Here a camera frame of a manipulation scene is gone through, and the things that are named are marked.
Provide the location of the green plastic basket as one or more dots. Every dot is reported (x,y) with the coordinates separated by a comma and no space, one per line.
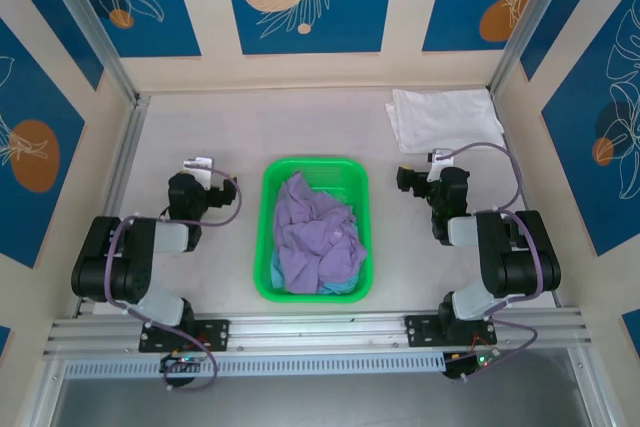
(265,247)

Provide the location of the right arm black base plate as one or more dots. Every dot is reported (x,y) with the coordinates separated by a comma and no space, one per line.
(422,329)

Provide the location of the light blue t-shirt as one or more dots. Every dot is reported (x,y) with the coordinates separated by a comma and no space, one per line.
(280,274)

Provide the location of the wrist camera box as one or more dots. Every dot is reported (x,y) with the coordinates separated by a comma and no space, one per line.
(197,163)
(440,164)

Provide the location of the aluminium side rail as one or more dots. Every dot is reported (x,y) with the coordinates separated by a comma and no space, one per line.
(515,182)
(127,157)

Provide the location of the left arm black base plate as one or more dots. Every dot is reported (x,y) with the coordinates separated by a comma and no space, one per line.
(215,334)

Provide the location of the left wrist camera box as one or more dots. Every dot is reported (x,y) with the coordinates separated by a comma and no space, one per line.
(197,163)

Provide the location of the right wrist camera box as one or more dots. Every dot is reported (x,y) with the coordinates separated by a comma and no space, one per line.
(440,164)

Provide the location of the long aluminium base rail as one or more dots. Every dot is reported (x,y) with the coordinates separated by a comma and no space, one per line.
(320,329)

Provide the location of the white folded t-shirt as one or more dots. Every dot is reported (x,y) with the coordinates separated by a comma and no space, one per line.
(445,117)

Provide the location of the grey metal plate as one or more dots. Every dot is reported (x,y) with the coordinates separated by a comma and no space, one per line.
(320,404)

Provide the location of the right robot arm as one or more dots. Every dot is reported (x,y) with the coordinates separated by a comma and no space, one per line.
(520,267)

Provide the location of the aluminium frame post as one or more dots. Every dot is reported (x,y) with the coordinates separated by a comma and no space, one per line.
(85,12)
(530,12)

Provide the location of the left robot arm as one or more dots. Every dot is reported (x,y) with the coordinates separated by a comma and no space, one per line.
(100,257)

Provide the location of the purple t-shirt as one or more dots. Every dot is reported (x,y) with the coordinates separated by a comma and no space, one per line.
(315,237)

